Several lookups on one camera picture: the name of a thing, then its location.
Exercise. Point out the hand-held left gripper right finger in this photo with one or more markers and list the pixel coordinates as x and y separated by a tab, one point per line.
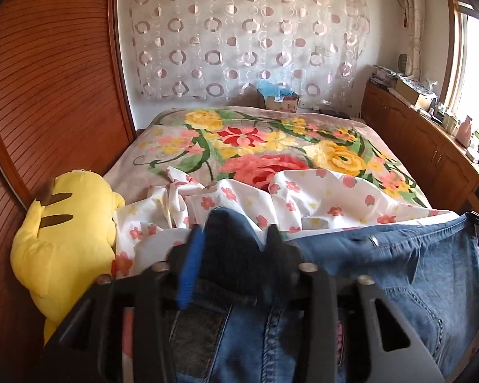
279	255

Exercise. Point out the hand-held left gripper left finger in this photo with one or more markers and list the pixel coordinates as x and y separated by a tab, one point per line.
189	271

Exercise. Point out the blue denim pants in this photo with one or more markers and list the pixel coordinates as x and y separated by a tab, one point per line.
403	255

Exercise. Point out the white strawberry print sheet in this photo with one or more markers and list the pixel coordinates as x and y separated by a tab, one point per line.
303	195

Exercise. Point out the pink bottle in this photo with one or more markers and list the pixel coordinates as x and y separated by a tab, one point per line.
466	131

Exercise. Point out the wooden cabinet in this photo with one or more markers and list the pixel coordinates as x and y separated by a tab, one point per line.
423	143

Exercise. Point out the floral blanket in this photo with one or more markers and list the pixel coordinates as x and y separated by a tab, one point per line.
263	143

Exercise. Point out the yellow plush toy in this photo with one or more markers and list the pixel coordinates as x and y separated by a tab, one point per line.
64	247

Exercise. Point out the clutter of small items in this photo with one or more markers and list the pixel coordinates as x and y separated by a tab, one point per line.
415	91

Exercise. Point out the small cardboard box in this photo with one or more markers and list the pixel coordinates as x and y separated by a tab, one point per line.
281	103

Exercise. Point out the window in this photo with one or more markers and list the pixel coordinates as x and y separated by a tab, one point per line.
475	60

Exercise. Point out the floral window curtain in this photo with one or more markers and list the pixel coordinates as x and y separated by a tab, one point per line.
413	20

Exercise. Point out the circle pattern sheer curtain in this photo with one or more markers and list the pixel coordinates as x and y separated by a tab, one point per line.
243	36

